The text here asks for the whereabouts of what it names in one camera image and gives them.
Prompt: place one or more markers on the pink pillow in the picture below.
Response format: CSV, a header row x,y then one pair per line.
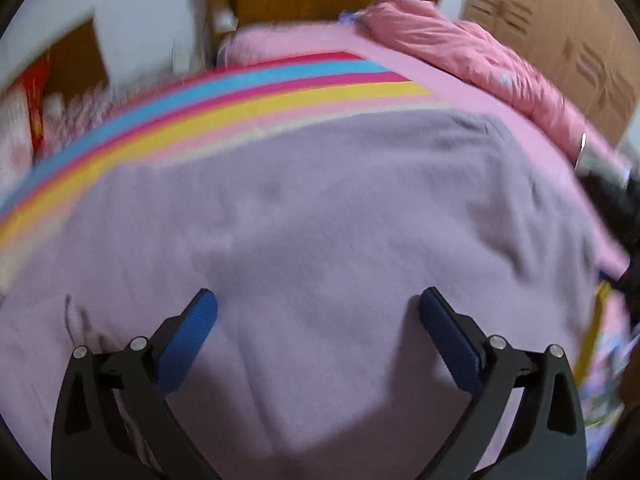
x,y
280,42

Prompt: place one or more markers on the floral printed cloth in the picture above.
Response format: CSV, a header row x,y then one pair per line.
x,y
85,105

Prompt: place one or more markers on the pink quilt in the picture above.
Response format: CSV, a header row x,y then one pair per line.
x,y
475,55

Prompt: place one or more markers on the rainbow striped pink bed sheet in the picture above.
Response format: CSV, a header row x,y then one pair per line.
x,y
450,87

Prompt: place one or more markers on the person's patterned clothing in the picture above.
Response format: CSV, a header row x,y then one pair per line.
x,y
607,370

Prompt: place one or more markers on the red and white package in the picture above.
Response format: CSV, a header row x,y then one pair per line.
x,y
35,105

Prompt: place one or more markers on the wooden wardrobe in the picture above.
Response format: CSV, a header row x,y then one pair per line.
x,y
560,35

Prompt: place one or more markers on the lilac pants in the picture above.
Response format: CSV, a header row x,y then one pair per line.
x,y
325,235

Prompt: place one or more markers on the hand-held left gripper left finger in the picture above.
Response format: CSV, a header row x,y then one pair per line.
x,y
190,330

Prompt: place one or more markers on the brown wooden cabinet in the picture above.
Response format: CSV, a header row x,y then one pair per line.
x,y
80,60

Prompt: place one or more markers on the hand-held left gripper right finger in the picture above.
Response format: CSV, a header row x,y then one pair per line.
x,y
450,340

